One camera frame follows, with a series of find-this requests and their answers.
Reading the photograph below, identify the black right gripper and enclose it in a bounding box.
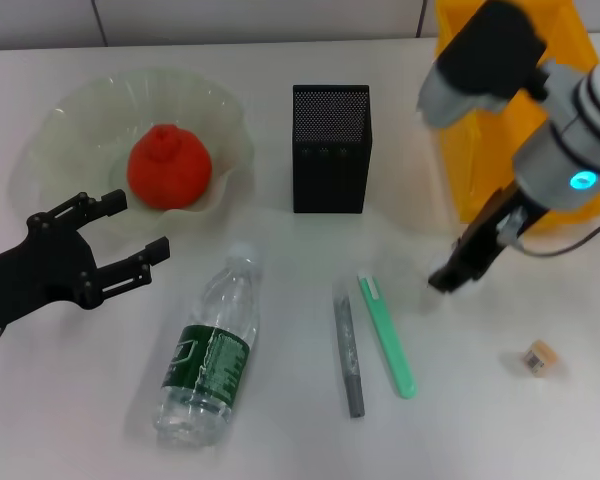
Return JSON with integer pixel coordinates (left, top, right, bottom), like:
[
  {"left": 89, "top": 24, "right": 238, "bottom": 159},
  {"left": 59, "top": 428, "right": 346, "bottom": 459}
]
[{"left": 427, "top": 182, "right": 549, "bottom": 296}]

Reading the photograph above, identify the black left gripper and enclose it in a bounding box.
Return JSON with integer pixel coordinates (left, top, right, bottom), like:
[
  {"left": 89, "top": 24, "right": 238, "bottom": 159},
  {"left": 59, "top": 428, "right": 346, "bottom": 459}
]
[{"left": 0, "top": 188, "right": 173, "bottom": 341}]

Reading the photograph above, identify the orange fruit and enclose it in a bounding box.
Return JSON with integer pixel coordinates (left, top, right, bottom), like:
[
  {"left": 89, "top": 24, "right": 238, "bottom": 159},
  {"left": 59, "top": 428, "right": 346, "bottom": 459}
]
[{"left": 126, "top": 124, "right": 214, "bottom": 210}]

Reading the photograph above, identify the green pen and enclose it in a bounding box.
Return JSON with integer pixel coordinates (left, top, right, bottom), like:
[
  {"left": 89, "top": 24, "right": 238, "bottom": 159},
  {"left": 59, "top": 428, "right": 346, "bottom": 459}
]
[{"left": 357, "top": 269, "right": 417, "bottom": 400}]

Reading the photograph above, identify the beige eraser with barcode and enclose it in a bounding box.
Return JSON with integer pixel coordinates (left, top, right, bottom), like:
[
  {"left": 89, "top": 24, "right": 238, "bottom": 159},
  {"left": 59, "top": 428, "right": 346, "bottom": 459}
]
[{"left": 522, "top": 339, "right": 557, "bottom": 376}]

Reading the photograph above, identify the grey pen with clear cap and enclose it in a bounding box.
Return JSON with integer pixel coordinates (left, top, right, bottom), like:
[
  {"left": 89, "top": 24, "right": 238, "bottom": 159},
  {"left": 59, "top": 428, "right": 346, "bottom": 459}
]
[{"left": 332, "top": 282, "right": 366, "bottom": 419}]

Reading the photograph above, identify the clear green label water bottle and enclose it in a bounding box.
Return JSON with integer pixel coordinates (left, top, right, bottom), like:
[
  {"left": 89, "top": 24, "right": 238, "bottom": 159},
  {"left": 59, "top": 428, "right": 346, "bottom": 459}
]
[{"left": 153, "top": 242, "right": 264, "bottom": 449}]

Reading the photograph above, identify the clear glass fruit plate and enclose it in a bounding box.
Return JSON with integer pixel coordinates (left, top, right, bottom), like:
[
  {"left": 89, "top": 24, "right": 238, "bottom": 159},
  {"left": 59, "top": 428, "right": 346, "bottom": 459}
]
[{"left": 9, "top": 69, "right": 257, "bottom": 241}]

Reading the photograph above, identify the black mesh pen holder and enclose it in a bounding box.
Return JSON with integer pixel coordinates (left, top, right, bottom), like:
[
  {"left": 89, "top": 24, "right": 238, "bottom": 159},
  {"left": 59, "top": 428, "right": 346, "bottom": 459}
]
[{"left": 292, "top": 83, "right": 372, "bottom": 215}]

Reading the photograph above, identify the yellow plastic storage bin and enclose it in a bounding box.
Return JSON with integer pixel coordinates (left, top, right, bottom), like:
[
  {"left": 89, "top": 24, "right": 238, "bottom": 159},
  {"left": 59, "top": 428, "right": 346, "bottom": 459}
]
[{"left": 433, "top": 0, "right": 600, "bottom": 236}]

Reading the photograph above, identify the right gripper cable with connector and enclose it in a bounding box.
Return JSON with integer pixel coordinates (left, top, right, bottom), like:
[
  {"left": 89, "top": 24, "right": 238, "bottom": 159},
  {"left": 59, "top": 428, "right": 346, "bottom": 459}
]
[{"left": 497, "top": 204, "right": 600, "bottom": 259}]

